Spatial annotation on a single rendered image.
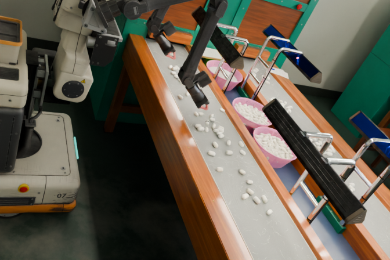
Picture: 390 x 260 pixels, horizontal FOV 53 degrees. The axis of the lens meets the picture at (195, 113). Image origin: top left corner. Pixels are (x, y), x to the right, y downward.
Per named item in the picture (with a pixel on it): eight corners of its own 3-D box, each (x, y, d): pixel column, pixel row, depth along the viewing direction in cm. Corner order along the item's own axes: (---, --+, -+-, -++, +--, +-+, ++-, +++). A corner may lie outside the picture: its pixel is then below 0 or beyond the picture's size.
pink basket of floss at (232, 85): (228, 98, 251) (235, 86, 246) (194, 78, 257) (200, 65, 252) (242, 86, 273) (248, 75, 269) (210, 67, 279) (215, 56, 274)
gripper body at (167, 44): (170, 42, 224) (163, 32, 219) (175, 50, 216) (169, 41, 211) (161, 47, 224) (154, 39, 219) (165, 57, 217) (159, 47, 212)
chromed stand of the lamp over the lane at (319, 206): (271, 239, 162) (328, 163, 139) (250, 202, 176) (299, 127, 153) (304, 237, 171) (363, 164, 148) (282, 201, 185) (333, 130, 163)
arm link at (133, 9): (219, -27, 167) (227, -21, 159) (221, 3, 175) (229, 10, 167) (117, -5, 160) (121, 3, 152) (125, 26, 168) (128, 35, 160)
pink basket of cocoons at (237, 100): (248, 141, 218) (256, 128, 213) (217, 112, 231) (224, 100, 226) (274, 133, 236) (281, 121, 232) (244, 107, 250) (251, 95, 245)
